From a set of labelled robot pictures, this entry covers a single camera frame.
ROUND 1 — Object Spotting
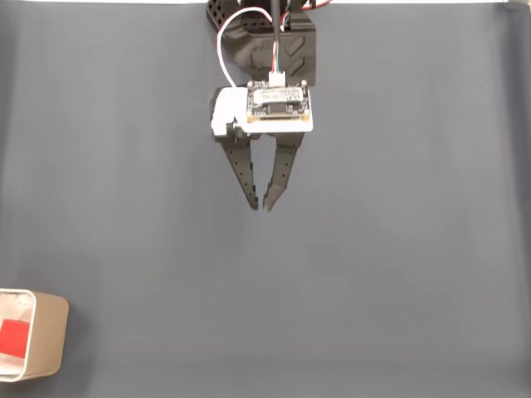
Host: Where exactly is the red cube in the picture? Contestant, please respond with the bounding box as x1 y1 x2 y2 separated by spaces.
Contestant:
0 318 31 358

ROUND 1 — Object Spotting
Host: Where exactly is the beige box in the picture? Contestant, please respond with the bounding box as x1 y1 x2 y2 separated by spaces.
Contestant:
0 289 70 381

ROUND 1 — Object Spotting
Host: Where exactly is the white camera circuit board mount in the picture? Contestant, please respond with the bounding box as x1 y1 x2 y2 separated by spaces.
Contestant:
210 72 315 135

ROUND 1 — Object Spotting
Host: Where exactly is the black camera cable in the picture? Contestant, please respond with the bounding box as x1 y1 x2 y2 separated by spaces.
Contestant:
268 0 288 76

